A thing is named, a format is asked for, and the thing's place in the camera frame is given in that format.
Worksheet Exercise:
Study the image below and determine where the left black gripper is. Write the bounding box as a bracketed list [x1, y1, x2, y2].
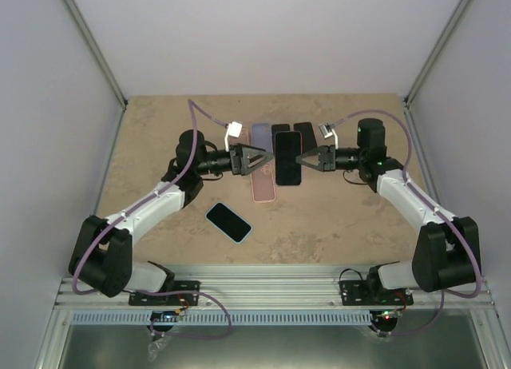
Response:
[196, 142, 272, 177]

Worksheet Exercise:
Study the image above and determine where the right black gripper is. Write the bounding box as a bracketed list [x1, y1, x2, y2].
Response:
[296, 145, 366, 173]

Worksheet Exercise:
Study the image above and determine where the pale pink phone case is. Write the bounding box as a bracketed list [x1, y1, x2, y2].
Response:
[251, 163, 275, 203]

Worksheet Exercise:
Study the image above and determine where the lavender phone case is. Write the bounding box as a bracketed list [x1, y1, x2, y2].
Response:
[251, 123, 273, 152]

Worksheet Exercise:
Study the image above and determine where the teal phone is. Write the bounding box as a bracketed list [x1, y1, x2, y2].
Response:
[271, 124, 291, 133]

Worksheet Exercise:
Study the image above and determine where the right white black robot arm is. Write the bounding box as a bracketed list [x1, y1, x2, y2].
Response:
[296, 118, 482, 304]

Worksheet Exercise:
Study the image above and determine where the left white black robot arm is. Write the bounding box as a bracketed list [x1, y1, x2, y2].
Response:
[69, 129, 273, 304]

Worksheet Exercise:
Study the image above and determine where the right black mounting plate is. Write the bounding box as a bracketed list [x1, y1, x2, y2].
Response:
[339, 280, 414, 306]

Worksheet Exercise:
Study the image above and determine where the black mounting plate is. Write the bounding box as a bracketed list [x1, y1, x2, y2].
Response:
[127, 280, 200, 307]
[339, 280, 414, 306]

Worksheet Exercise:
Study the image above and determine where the right circuit board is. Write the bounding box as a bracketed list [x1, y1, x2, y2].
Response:
[378, 309, 402, 319]

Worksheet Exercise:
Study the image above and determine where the circuit board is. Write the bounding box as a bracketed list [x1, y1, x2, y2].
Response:
[378, 309, 402, 319]
[150, 309, 186, 323]

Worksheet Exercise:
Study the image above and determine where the left circuit board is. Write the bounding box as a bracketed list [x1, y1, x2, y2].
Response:
[150, 309, 186, 323]

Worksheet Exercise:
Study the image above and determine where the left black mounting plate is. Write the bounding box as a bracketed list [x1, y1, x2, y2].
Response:
[127, 280, 200, 307]

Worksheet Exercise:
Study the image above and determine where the clear plastic bag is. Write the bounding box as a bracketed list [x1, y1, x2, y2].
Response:
[148, 335, 169, 363]

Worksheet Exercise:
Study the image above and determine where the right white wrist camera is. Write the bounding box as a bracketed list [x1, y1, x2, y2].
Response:
[319, 123, 339, 149]

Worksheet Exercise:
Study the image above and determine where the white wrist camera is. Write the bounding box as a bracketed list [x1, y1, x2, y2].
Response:
[224, 121, 243, 151]
[319, 123, 339, 149]

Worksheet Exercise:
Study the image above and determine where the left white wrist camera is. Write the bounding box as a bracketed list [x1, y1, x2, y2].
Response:
[224, 121, 243, 151]

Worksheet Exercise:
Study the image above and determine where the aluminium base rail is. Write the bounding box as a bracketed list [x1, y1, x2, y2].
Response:
[54, 264, 494, 311]

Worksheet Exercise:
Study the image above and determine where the left aluminium frame post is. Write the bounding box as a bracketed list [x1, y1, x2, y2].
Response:
[55, 0, 129, 109]

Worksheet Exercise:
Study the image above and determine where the aluminium frame post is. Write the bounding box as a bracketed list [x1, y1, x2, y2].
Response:
[403, 0, 474, 109]
[55, 0, 129, 109]

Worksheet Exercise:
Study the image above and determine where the right aluminium frame post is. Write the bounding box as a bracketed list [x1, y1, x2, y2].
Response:
[403, 0, 474, 109]

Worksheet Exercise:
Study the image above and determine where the grey slotted cable duct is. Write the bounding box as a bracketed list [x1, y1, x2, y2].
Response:
[70, 309, 372, 327]

